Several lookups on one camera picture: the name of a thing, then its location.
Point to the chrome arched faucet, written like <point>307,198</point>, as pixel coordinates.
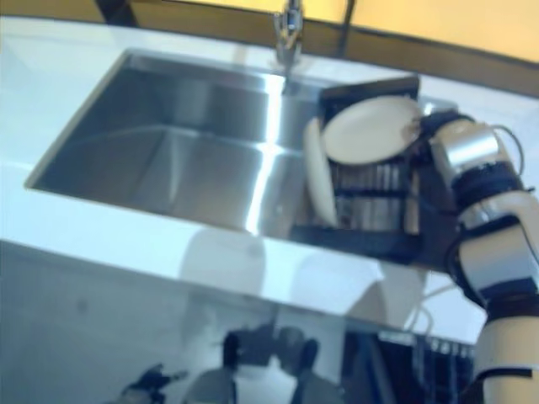
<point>288,38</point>

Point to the cream round plate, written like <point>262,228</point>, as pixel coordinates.
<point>370,130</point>
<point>320,172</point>

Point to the robot right arm silver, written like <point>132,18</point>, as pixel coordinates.
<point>497,261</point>

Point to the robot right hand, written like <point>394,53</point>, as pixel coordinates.
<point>429,126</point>

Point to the yellow window with dark frame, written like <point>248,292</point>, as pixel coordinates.
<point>400,21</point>

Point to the stainless steel sink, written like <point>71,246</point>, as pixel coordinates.
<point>168,160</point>

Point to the black sink drying rack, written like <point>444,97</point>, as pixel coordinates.
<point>358,244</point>

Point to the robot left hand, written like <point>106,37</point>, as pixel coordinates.
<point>151,379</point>

